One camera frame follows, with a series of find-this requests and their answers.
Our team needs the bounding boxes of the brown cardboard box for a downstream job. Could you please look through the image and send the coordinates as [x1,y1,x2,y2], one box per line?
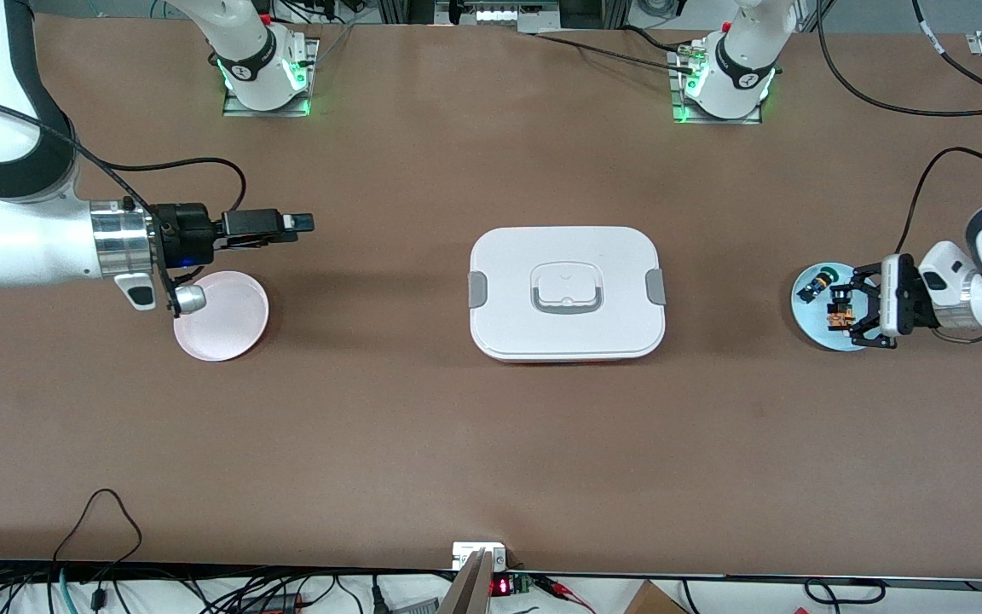
[623,580,690,614]

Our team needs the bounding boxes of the thin black looped cable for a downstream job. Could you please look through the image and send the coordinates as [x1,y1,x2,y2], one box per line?
[52,488,144,565]

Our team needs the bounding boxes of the blue green switch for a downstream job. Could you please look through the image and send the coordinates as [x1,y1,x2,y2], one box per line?
[798,266,839,300]

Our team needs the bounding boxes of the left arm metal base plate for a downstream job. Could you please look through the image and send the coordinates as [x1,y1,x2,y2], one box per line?
[668,47,763,125]

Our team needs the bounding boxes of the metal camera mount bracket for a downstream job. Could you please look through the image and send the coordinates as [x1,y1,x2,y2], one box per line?
[438,542,509,614]

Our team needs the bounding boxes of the pink round plate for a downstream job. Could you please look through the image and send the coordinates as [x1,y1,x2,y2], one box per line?
[173,270,270,362]

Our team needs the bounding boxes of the black cable across table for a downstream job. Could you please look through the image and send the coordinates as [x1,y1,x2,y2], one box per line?
[532,24,698,71]

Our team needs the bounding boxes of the white lidded box grey handle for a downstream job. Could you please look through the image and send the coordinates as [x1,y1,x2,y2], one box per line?
[468,225,667,364]

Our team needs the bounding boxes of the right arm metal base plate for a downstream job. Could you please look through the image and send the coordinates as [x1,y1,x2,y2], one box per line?
[222,36,321,118]

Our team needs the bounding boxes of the black coiled cable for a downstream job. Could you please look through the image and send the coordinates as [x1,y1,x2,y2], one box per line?
[804,577,887,605]

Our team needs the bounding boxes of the light blue round plate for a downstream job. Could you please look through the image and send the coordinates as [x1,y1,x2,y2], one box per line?
[790,262,884,352]

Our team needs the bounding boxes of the red clip leads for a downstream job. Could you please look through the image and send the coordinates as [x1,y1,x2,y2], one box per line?
[540,576,596,613]

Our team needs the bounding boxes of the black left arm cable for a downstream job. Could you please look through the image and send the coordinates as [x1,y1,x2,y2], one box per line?
[815,0,982,257]

